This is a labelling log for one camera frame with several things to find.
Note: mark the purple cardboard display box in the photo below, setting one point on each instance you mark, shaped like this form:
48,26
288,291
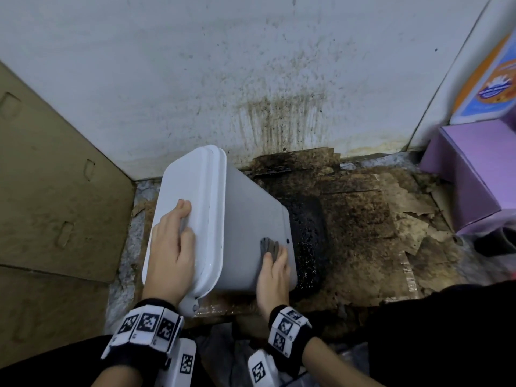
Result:
471,173

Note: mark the person's right hand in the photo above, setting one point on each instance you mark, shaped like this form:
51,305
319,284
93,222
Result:
274,282

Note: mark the stained brown cardboard sheet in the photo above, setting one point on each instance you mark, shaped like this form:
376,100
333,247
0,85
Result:
363,237

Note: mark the white lidded trash bin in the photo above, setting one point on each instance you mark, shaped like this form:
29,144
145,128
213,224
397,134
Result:
234,225

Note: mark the dark drink cup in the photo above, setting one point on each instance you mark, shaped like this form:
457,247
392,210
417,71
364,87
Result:
498,241

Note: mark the person's left hand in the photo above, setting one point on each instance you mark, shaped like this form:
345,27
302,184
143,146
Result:
171,261

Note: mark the left wrist marker band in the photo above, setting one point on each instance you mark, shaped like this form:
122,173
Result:
149,334

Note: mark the wrist marker band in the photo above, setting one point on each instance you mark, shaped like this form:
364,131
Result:
149,334
282,338

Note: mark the person's black clothing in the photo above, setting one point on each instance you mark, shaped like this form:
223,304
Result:
443,334

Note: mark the white bottle blue orange label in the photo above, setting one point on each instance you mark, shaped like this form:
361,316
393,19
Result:
483,84

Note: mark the right wrist marker band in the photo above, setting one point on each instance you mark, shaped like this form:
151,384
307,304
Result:
282,338

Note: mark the brown cardboard panel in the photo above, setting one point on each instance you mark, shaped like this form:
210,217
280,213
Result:
52,217

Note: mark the person's left forearm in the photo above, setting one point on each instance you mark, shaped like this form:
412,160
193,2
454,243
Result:
117,376

